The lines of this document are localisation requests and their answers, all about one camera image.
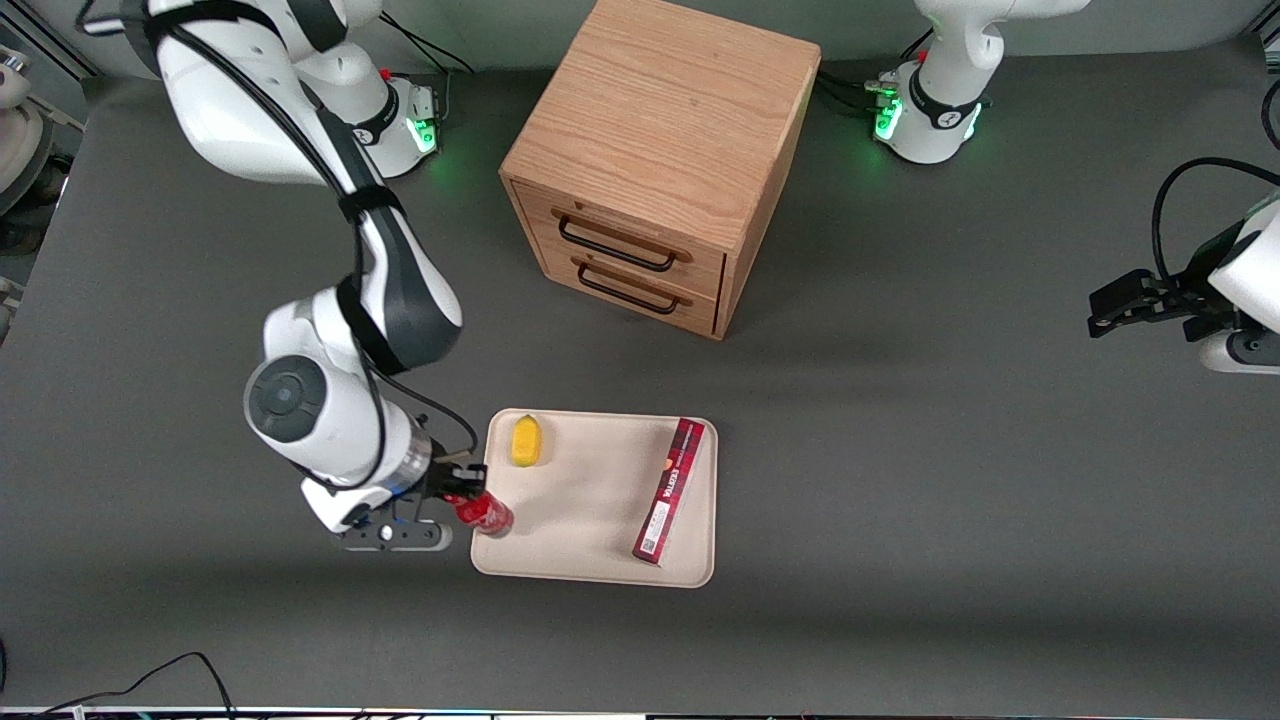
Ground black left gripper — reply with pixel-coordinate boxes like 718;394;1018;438
1087;268;1216;339

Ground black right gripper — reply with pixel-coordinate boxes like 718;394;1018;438
420;456;491;509

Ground red coke bottle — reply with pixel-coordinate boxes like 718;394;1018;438
446;488;516;540

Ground beige plastic tray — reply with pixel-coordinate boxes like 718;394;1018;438
470;408;719;589

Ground yellow lemon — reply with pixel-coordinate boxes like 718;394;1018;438
510;414;544;469

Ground long red cardboard box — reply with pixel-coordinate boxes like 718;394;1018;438
631;416;708;568

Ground wooden drawer front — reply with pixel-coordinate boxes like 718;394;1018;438
538;240;721;338
512;183;728;301

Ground wooden drawer cabinet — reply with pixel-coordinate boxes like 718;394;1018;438
498;0;823;342

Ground beige round background equipment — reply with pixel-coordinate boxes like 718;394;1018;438
0;52;56;215

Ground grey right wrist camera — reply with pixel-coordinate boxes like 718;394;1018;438
339;517;454;554

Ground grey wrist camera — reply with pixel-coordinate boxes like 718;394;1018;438
1199;328;1280;376
339;517;454;554

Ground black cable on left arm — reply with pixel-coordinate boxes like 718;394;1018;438
1150;156;1280;287

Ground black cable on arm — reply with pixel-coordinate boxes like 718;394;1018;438
76;0;479;493
1150;156;1280;287

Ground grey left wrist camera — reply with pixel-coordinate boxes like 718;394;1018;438
1199;328;1280;376

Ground black metal drawer handle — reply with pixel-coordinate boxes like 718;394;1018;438
557;214;679;274
576;261;683;316

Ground black cable at table edge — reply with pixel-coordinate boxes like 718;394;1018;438
28;651;238;720

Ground black left arm base cables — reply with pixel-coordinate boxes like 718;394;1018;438
814;68;901;113

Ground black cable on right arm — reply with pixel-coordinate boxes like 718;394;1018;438
76;0;479;493

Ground black right arm base cable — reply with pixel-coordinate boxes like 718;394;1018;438
378;20;479;79

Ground aluminium frame rail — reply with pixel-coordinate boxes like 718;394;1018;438
10;10;103;83

